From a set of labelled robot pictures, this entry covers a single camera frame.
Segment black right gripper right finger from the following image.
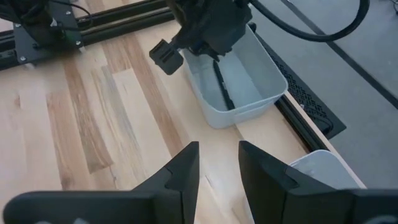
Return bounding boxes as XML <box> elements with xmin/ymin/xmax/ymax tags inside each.
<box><xmin>238</xmin><ymin>140</ymin><xmax>354</xmax><ymax>224</ymax></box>

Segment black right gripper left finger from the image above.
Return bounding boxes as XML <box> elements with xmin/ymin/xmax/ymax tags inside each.
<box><xmin>132</xmin><ymin>141</ymin><xmax>201</xmax><ymax>224</ymax></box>

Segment black pen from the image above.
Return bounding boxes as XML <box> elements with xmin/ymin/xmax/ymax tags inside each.
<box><xmin>212</xmin><ymin>59</ymin><xmax>236</xmax><ymax>111</ymax></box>

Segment translucent grey plastic bin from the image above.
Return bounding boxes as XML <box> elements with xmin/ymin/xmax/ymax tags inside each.
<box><xmin>289</xmin><ymin>149</ymin><xmax>361</xmax><ymax>190</ymax></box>
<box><xmin>182</xmin><ymin>24</ymin><xmax>289</xmax><ymax>130</ymax></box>

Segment black perforated floor mat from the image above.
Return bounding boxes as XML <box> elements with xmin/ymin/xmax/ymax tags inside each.
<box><xmin>257</xmin><ymin>34</ymin><xmax>348</xmax><ymax>140</ymax></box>

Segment black table edge rail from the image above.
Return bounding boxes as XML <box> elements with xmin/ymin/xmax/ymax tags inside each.
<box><xmin>248</xmin><ymin>21</ymin><xmax>329</xmax><ymax>153</ymax></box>

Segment black aluminium frame rails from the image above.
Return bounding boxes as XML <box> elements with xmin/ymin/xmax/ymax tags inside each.
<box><xmin>0</xmin><ymin>0</ymin><xmax>175</xmax><ymax>72</ymax></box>

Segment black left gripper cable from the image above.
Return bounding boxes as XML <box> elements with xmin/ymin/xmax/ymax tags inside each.
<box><xmin>248</xmin><ymin>0</ymin><xmax>371</xmax><ymax>43</ymax></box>

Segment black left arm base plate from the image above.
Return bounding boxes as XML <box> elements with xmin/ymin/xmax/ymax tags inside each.
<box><xmin>12</xmin><ymin>0</ymin><xmax>85</xmax><ymax>65</ymax></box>

